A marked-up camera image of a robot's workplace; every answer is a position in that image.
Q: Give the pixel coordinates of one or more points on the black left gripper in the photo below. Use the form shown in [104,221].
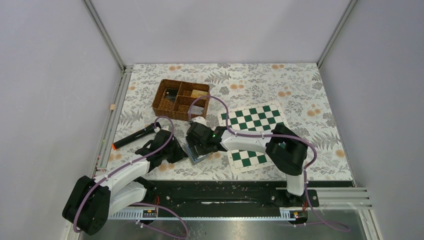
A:
[180,153]

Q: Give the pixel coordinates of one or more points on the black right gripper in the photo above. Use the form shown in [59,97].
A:
[192,142]

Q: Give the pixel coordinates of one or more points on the silver metal card holder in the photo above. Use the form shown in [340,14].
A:
[196,154]

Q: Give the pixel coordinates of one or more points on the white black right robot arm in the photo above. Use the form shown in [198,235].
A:
[284,148]

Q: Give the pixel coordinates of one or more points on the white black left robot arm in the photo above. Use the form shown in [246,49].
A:
[94,199]

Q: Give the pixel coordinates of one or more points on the silver cards in basket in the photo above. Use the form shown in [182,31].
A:
[196,110]

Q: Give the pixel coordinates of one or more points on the gold cards in basket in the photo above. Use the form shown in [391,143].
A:
[198,93]

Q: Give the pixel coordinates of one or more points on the black cards in basket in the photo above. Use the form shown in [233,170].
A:
[171,94]

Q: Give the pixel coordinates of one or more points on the black microphone orange tip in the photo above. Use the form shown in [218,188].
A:
[150,129]

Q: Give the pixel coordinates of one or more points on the brown woven divided basket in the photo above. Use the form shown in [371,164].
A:
[179,110]

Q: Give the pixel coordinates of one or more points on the floral patterned table mat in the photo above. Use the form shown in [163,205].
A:
[297,87]

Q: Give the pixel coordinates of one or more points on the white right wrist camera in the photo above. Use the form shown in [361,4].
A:
[200,120]

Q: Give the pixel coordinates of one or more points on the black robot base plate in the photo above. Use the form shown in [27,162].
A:
[227,200]

